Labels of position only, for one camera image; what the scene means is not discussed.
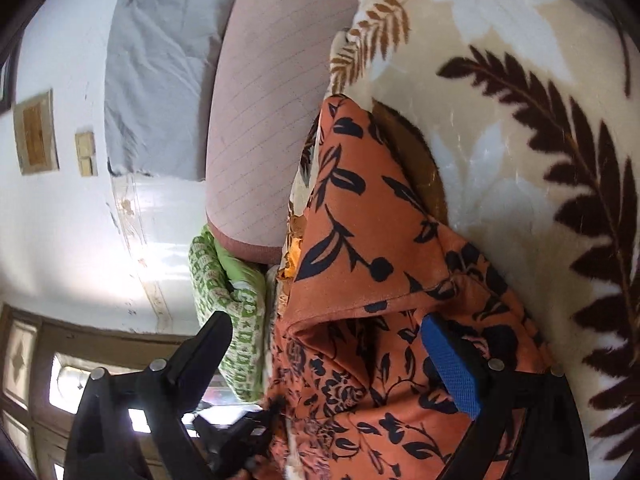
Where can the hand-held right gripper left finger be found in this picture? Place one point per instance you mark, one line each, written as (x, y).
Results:
(209, 346)

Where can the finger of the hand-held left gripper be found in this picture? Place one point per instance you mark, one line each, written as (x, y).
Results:
(235, 432)

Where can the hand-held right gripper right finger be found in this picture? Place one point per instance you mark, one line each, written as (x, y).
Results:
(450, 370)

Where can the orange floral garment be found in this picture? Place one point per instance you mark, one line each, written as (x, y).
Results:
(350, 210)

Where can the green patterned pillow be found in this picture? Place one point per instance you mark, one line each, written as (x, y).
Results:
(220, 285)

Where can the cream leaf printed blanket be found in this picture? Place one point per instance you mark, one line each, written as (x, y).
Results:
(500, 160)

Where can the pink striped pillow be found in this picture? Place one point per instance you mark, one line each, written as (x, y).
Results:
(270, 110)

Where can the grey bedsheet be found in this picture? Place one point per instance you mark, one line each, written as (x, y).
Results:
(160, 85)

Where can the wooden window frame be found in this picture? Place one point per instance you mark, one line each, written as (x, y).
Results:
(30, 332)

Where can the small wall switch plate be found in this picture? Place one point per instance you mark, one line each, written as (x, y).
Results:
(86, 152)

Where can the large wooden wall switchboard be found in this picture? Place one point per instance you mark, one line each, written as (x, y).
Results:
(35, 132)

